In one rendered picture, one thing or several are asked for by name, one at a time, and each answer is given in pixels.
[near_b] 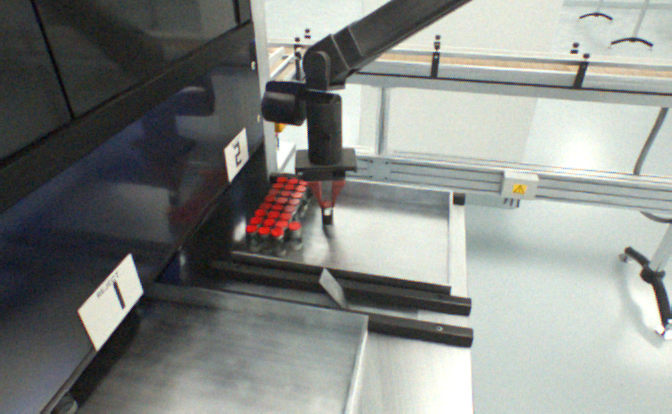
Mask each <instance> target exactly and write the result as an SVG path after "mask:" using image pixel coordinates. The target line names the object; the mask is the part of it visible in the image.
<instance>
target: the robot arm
mask: <svg viewBox="0 0 672 414"><path fill-rule="evenodd" d="M472 1H473V0H390V1H387V2H386V3H384V4H383V5H381V6H380V7H378V8H377V9H375V10H374V11H372V13H371V12H370V14H369V15H366V16H365V17H363V18H361V19H359V20H356V21H354V22H352V23H350V24H349V25H346V26H344V27H343V28H341V29H340V30H338V31H337V32H335V33H334V34H333V33H330V34H328V35H327V36H324V37H323V38H321V39H320V41H318V42H317V43H315V44H314V45H312V46H311V47H309V48H308V49H306V51H305V52H304V54H303V57H302V70H303V73H304V75H305V80H303V81H301V80H283V79H282V80H275V79H274V80H270V81H267V82H266V85H265V92H264V94H263V97H262V100H261V113H262V117H263V119H264V120H265V121H268V122H275V123H281V124H287V125H295V126H301V125H302V124H303V123H304V121H305V120H306V127H307V148H308V150H297V151H296V156H295V174H296V175H298V174H299V173H302V180H303V181H306V182H307V186H308V187H309V189H311V190H312V192H313V193H314V195H315V196H316V198H317V200H318V204H319V207H320V209H322V193H321V181H327V180H332V208H334V207H335V202H336V199H337V196H338V195H339V193H340V191H341V190H342V188H343V186H344V183H345V172H347V171H354V173H357V160H356V154H355V149H352V147H350V149H342V97H341V96H340V95H339V94H337V93H330V92H331V91H339V90H345V82H347V78H349V77H351V76H352V75H354V74H356V73H357V72H359V71H361V70H362V68H363V67H365V66H368V65H369V63H371V62H373V61H374V60H376V59H377V58H379V57H380V56H381V55H382V54H384V53H385V52H388V51H389V50H391V49H392V48H394V47H396V46H397V45H399V44H401V43H402V42H404V41H406V40H408V39H410V38H412V37H413V35H415V34H417V33H418V32H420V31H422V30H423V29H425V28H427V27H428V26H431V25H433V24H434V23H436V22H438V21H439V20H441V19H443V18H444V17H446V16H448V15H449V14H451V13H453V12H456V11H457V10H458V9H460V8H462V7H463V6H465V5H467V4H468V3H470V2H472ZM313 90H315V91H313ZM320 91H322V92H320Z"/></svg>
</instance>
